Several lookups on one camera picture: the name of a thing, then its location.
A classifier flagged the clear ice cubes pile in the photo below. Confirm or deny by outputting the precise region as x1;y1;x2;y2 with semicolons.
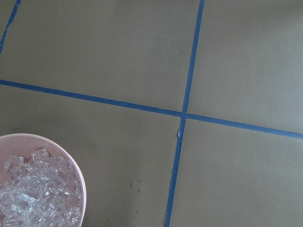
0;148;83;227

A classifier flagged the pink bowl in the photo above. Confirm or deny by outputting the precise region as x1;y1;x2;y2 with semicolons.
0;133;87;227

